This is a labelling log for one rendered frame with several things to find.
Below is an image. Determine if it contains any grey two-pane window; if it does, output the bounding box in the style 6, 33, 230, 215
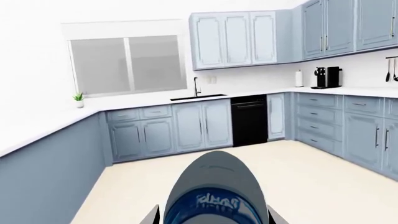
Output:
61, 19, 191, 99

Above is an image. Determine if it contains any small potted green plant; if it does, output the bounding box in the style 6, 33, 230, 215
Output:
72, 91, 86, 109

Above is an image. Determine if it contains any black kitchen faucet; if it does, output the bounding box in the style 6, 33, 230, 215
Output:
193, 77, 202, 97

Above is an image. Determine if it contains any white paper towel roll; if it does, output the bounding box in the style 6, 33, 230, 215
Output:
295, 69, 305, 88

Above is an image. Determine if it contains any black undermount sink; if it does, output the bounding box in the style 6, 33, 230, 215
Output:
169, 93, 228, 101

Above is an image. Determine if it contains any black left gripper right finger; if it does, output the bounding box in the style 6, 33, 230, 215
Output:
267, 207, 294, 224

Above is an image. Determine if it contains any narrow blue base cabinet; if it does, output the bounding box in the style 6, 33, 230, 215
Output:
266, 91, 295, 142

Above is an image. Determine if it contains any blue drawer base cabinet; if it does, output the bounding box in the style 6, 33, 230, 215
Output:
293, 91, 398, 182

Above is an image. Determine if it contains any blue sink base cabinet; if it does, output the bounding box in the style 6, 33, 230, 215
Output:
105, 101, 234, 164

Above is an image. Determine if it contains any tall blue wall cabinet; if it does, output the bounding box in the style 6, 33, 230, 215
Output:
300, 0, 398, 62

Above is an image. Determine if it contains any black coffee machine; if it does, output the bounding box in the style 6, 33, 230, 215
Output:
310, 66, 343, 90

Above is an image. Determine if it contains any black dishwasher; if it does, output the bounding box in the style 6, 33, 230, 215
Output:
230, 94, 269, 148

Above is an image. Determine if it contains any blue counter peninsula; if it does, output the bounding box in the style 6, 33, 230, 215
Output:
0, 110, 108, 224

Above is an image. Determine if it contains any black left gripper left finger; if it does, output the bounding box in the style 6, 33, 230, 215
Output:
140, 204, 162, 224

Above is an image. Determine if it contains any three-door blue wall cabinet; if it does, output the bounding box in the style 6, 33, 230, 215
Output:
189, 4, 304, 72

